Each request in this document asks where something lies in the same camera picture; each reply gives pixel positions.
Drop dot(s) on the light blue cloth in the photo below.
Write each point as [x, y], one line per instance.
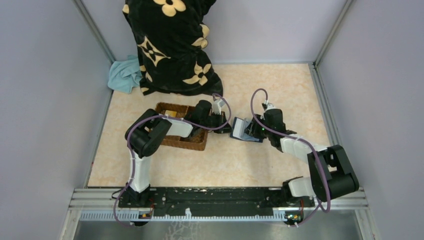
[125, 75]

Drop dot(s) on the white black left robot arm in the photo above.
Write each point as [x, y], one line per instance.
[146, 135]

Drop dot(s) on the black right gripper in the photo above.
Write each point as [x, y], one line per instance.
[257, 131]

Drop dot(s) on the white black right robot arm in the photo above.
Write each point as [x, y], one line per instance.
[331, 174]

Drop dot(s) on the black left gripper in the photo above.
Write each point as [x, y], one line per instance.
[218, 122]

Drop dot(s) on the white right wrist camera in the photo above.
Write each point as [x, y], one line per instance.
[267, 106]

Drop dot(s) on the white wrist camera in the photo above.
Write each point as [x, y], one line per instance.
[267, 106]
[216, 106]

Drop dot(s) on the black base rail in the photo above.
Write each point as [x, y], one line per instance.
[271, 197]

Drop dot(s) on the gold card in basket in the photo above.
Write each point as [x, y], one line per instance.
[170, 113]

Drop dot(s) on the black floral blanket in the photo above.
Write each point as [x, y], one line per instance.
[171, 36]

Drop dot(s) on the brown woven divided basket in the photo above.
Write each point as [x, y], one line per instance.
[179, 135]

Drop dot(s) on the navy blue card holder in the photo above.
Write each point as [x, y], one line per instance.
[240, 130]

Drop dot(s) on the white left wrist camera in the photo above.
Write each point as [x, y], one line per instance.
[216, 106]

